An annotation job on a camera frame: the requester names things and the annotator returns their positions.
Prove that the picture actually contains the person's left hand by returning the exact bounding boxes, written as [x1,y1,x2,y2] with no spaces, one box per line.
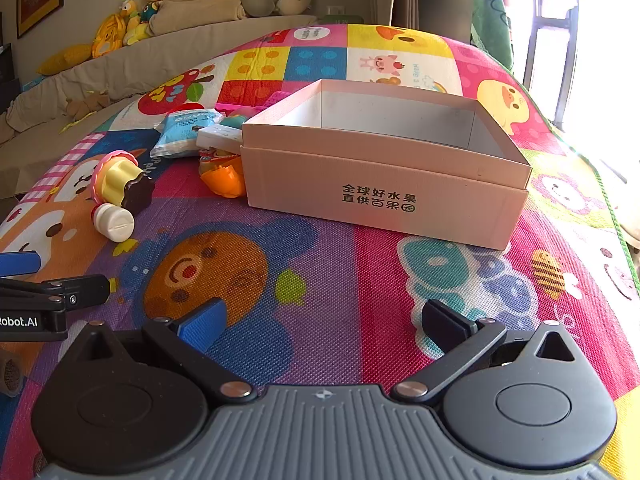
[0,355,23,397]

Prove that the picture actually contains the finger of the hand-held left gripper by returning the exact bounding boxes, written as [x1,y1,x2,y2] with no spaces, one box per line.
[0,251,42,277]
[0,274,112,311]

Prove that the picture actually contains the pink cardboard box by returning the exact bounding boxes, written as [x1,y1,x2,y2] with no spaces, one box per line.
[240,79,533,251]

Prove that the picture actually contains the beige sofa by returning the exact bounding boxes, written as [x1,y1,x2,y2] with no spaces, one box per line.
[0,10,321,201]

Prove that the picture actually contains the colourful cartoon play mat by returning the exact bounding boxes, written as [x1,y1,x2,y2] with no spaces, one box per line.
[0,22,640,480]

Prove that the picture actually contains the white bottle cap toy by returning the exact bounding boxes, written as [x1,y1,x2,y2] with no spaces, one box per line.
[91,203,135,243]

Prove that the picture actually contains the yellow toy cupcake brown top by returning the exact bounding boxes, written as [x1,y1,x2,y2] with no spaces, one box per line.
[91,150,156,211]

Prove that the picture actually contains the white power strip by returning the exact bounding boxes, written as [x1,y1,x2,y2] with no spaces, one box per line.
[196,125,246,153]

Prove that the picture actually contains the cartoon boy doll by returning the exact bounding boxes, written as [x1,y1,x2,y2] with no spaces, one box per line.
[122,0,171,46]

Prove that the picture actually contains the black furniture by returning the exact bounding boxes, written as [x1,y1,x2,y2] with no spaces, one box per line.
[0,42,22,113]

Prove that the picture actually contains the pink flat object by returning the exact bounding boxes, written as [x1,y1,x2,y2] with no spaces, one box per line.
[252,91,292,111]

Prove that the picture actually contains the orange toy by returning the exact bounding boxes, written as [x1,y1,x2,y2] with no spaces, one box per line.
[199,151,247,198]

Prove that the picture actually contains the yellow pillow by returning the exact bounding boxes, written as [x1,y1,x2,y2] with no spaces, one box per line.
[37,44,96,76]

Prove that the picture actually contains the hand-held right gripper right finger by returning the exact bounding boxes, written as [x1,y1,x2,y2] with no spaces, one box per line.
[392,299,581,406]

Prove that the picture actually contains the blue wet wipes packet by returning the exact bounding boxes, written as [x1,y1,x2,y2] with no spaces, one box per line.
[150,109,226,159]

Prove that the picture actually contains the beige folded cushion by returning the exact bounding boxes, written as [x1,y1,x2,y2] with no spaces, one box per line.
[145,0,251,37]

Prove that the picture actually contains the brown plush toy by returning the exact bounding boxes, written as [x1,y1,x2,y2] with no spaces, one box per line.
[65,91,111,120]

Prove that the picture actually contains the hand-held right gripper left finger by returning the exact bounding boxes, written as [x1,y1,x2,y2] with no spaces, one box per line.
[65,297,258,406]

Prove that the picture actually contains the green dinosaur blanket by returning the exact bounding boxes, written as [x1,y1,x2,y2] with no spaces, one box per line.
[470,0,515,71]

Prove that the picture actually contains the yellow plush bag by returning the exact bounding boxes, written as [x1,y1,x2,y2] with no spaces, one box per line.
[91,14,126,59]

